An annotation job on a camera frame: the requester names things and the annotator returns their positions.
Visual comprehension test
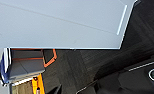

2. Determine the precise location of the yellow upright item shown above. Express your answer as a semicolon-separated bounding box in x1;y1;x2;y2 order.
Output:
31;73;46;94

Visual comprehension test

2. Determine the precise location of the orange frame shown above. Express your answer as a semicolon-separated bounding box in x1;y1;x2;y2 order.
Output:
11;48;57;69

